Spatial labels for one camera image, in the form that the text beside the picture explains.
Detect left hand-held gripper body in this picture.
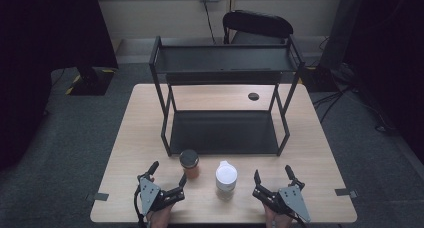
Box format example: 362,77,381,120
134,174,186,218

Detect right hand-held gripper cable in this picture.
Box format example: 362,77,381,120
289,213,308,228

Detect grey tape strip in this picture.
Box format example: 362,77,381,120
85,192,110,203
334,187,359,199

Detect black metal two-tier shelf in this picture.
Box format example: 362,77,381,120
148,34,306,158

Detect left hand-held gripper cable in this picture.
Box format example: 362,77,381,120
133,184,148,228

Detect white jar with white lid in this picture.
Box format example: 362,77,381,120
214,160,239,201

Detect person's right hand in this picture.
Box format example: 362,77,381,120
262,203,295,228

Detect orange jar with dark lid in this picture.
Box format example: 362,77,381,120
179,149,201,180

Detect black stand base yellow tape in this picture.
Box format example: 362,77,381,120
299,65,340,93
65,66,116,97

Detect black chair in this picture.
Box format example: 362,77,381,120
222,9,295,46

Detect dark curtain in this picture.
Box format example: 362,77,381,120
0,0,119,172
344,0,424,164

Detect black floor cables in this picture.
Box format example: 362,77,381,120
312,62,399,136

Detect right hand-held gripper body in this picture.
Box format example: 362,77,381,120
251,183,312,224

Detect person's left hand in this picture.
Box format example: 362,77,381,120
146,203,175,228

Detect black wall socket cable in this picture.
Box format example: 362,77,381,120
201,0,218,45

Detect hand-held gripper cable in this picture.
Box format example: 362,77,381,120
289,213,308,228
133,184,148,228

